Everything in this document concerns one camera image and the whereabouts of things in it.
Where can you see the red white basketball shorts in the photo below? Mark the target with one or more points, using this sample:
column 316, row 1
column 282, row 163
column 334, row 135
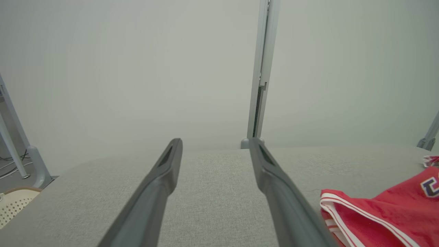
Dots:
column 432, row 161

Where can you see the cream perforated laundry basket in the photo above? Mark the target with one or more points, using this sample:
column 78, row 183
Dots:
column 15, row 204

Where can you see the grey slanted metal support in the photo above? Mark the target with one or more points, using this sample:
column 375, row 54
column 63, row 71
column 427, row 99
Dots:
column 428, row 137

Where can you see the thin grey pole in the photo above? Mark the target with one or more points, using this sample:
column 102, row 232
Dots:
column 15, row 154

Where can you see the grey corner partition post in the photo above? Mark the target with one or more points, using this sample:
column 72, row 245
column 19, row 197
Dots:
column 39, row 168

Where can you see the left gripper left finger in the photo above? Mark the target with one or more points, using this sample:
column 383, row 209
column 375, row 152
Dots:
column 151, row 202

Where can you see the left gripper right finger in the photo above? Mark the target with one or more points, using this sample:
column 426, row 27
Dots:
column 288, row 206

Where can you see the grey double partition post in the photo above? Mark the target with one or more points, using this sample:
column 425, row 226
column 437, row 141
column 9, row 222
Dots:
column 262, row 68

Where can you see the red white basketball jersey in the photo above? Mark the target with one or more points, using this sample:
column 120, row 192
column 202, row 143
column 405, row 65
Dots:
column 387, row 216

